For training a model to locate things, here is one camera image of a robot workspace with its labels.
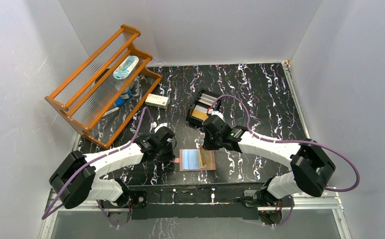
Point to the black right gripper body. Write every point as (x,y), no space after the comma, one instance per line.
(212,143)

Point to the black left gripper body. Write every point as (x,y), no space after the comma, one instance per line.
(165,154)

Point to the black card tray box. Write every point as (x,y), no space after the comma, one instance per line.
(193,122)

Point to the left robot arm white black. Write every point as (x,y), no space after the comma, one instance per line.
(80,176)

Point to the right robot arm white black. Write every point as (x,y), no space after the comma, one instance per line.
(311,168)

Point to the gold card in tray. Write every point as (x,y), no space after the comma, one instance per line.
(201,116)

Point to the grey white card stack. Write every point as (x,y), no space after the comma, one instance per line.
(206,100)

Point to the white red small box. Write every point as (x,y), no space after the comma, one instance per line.
(157,101)

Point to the white pen under shelf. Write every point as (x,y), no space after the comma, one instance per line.
(111,111)

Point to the blue cap bottle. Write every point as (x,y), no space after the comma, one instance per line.
(124,97)

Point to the orange wooden shelf rack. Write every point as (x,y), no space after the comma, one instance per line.
(91,90)

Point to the white blue tube package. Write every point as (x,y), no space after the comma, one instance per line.
(125,68)

